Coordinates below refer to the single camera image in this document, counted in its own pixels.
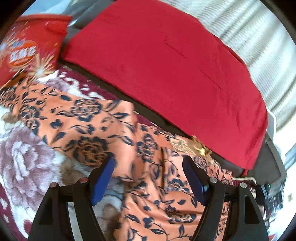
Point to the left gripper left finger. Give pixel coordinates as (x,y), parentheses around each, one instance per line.
(52,220)

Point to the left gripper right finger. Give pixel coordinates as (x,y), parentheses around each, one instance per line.
(244,220)

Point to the orange floral garment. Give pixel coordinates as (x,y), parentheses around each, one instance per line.
(160,204)

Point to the dark grey storage box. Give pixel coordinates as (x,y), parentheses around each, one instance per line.
(268,163)

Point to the red printed bucket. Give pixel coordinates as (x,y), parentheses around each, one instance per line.
(33,44)

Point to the beige striped curtain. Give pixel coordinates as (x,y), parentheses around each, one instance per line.
(262,42)

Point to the red folded cloth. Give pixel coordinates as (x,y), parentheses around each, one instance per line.
(166,60)

